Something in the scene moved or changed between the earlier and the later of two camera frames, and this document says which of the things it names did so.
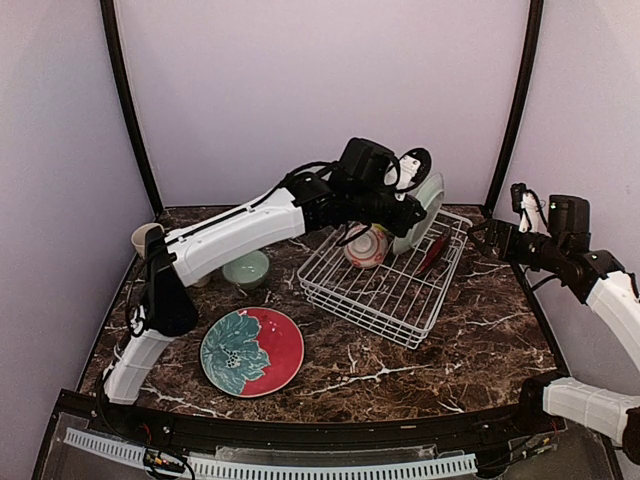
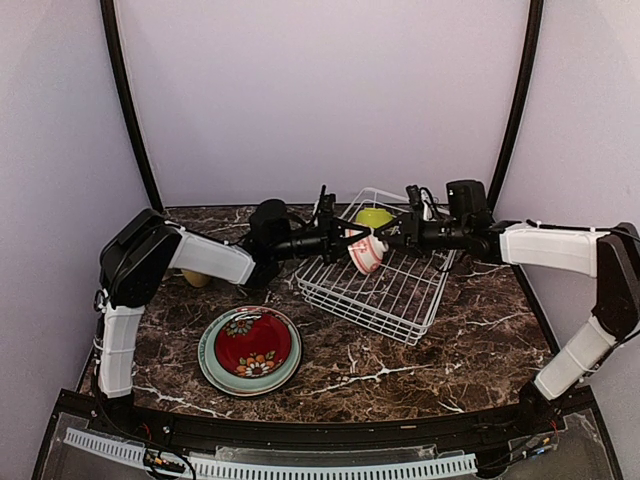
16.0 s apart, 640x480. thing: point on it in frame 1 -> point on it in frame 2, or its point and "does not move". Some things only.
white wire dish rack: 399,297 does not move
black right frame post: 522,100 does not move
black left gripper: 414,212 -> 334,245
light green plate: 429,193 -> 225,381
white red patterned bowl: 366,250 does not move
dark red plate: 434,253 -> 254,340
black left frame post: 109,13 does not move
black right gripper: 495,237 -> 411,226
